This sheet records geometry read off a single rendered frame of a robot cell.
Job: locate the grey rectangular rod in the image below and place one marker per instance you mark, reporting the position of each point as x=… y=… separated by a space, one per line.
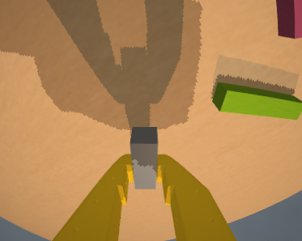
x=144 y=153

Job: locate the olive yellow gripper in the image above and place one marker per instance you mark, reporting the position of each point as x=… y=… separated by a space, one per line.
x=195 y=214

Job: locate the lime green rod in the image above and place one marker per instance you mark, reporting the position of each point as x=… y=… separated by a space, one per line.
x=252 y=101

